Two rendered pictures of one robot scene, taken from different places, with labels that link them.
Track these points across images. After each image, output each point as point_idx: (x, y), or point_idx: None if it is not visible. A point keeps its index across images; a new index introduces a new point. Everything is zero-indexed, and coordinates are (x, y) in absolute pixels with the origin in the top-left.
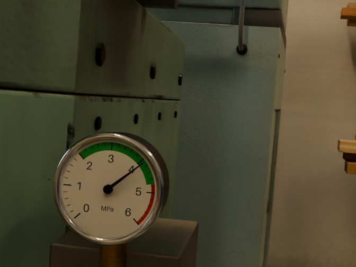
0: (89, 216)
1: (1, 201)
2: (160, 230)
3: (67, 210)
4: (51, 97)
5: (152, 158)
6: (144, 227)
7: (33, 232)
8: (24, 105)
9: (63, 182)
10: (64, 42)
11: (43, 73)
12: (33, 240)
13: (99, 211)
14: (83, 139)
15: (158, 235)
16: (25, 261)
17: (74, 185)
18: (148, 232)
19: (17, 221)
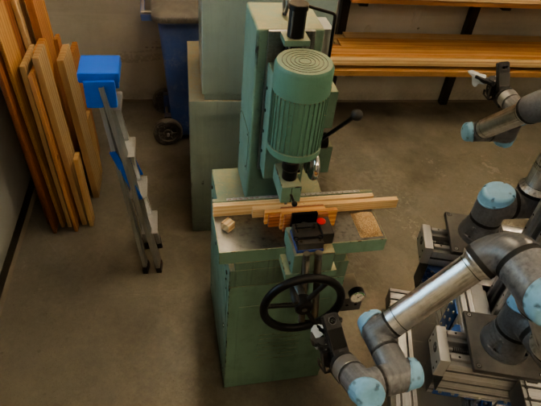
0: (354, 300)
1: (330, 290)
2: (352, 283)
3: (351, 300)
4: (340, 277)
5: (365, 293)
6: (362, 300)
7: (335, 292)
8: (336, 279)
9: (351, 297)
10: (344, 271)
11: (340, 275)
12: (335, 293)
13: (356, 299)
14: (355, 293)
15: (353, 286)
16: (333, 296)
17: (353, 297)
18: (351, 285)
19: (332, 292)
